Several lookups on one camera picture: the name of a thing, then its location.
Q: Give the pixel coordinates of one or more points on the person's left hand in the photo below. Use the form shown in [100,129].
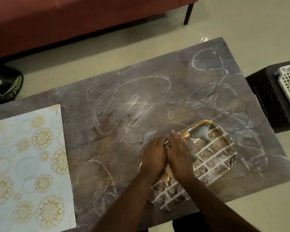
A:
[154,157]

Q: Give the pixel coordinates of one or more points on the green black helmet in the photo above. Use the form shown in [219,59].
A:
[7,84]

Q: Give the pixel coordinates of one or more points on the white gold-flowered placemat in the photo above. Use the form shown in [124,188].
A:
[26,171]

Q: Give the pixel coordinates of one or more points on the white plastic basket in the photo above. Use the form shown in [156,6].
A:
[286,77]

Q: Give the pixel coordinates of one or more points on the dark plastic stool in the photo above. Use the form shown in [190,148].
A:
[265,99]

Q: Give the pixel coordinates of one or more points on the person's left forearm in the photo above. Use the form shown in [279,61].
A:
[130,205]

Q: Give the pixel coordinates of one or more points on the person's right hand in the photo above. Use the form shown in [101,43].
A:
[181,159]

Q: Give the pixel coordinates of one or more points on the red sofa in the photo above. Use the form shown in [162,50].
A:
[75,19]

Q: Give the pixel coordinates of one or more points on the person's right forearm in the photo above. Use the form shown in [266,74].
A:
[212,210]

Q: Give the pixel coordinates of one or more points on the person's black trousers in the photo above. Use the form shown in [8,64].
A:
[191,222]

